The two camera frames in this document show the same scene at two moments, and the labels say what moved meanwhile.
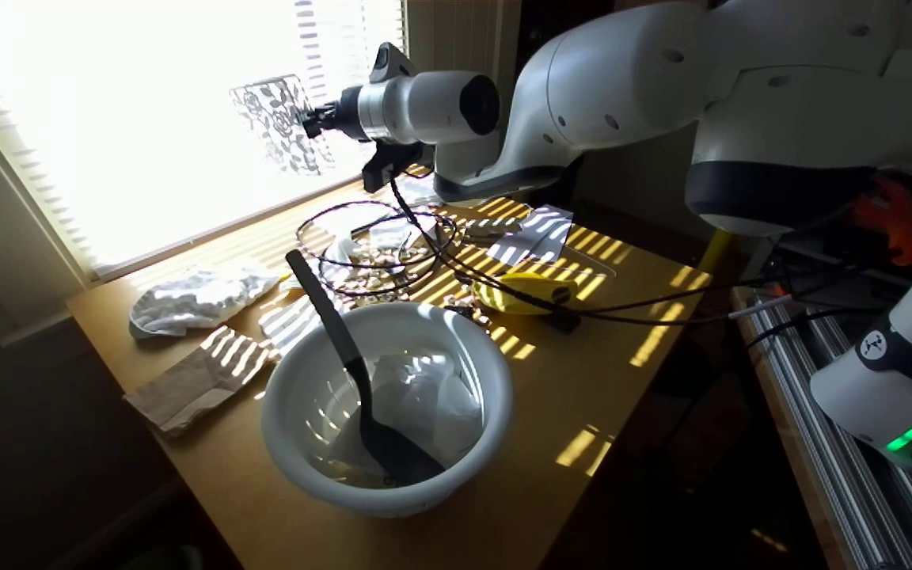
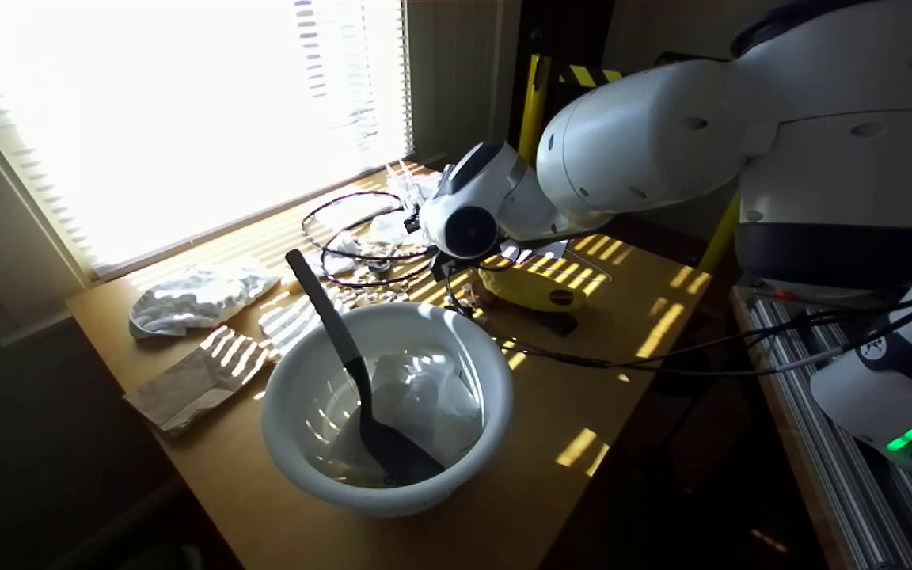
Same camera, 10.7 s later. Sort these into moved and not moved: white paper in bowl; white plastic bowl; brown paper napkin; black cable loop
Moved: black cable loop
Not moved: white paper in bowl; white plastic bowl; brown paper napkin
